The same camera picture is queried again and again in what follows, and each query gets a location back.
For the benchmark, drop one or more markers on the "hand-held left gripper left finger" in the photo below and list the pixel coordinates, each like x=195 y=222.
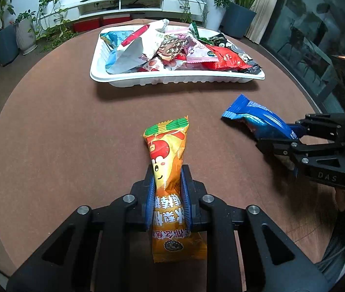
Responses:
x=150 y=200

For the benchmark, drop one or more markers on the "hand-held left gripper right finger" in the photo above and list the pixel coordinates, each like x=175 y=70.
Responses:
x=187 y=200

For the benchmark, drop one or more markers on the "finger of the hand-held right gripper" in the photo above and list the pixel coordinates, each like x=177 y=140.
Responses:
x=276 y=146
x=302 y=127

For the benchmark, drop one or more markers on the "dark blue snack packet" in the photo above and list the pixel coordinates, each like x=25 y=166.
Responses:
x=257 y=115

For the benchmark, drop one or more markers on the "orange snack packet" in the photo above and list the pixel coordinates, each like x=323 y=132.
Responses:
x=166 y=149

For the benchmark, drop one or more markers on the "black snack packet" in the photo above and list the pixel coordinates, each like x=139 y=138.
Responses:
x=253 y=67

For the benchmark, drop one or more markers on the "red snack packet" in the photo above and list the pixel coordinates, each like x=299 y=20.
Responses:
x=225 y=57

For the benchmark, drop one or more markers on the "white plastic tray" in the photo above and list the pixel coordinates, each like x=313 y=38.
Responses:
x=175 y=79

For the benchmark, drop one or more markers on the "pink snack packet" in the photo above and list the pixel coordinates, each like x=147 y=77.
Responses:
x=198 y=51

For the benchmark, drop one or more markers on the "white packet red fruit print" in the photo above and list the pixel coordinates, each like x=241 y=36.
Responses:
x=157 y=64
x=133 y=51

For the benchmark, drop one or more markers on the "green snack packet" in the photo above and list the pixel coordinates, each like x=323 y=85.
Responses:
x=194 y=32

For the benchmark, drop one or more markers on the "brown patterned snack packet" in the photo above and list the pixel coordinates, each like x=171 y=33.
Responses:
x=171 y=45

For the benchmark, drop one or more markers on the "light blue snack packet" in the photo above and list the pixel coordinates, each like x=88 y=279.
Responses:
x=111 y=38

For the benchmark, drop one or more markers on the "person's right forearm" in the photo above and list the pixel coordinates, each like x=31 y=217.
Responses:
x=343 y=249

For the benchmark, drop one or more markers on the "black patio chair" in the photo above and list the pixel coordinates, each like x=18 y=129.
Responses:
x=296 y=35

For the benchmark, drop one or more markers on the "beige curtain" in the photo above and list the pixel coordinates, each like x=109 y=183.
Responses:
x=264 y=27

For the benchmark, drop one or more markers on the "glass sliding door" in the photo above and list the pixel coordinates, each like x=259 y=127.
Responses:
x=312 y=15

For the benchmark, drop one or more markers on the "broad-leaf plant blue pot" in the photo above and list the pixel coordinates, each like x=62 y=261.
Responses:
x=238 y=21

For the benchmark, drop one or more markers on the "bushy plant white pot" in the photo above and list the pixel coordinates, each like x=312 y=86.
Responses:
x=215 y=16

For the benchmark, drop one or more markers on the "white television console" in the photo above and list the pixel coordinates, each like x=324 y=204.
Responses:
x=172 y=4

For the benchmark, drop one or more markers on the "red storage box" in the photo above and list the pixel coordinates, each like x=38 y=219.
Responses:
x=115 y=20
x=85 y=26

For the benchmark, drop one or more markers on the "black set-top box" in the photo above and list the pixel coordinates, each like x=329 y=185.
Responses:
x=136 y=5

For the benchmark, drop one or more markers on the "small plant white ribbed pot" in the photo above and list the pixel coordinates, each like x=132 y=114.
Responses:
x=25 y=38

